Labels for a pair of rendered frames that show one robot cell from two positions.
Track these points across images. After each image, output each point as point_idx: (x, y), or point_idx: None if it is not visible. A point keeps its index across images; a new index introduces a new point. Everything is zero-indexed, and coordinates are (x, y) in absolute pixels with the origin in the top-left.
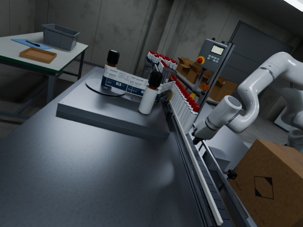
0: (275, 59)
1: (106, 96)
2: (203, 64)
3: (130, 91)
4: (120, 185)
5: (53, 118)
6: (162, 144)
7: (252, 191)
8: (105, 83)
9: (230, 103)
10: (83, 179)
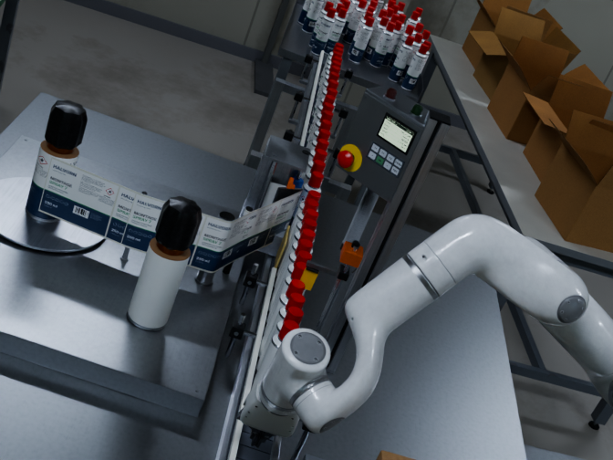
0: (443, 237)
1: (34, 257)
2: (358, 171)
3: (121, 237)
4: None
5: None
6: (171, 435)
7: None
8: (39, 206)
9: (290, 354)
10: None
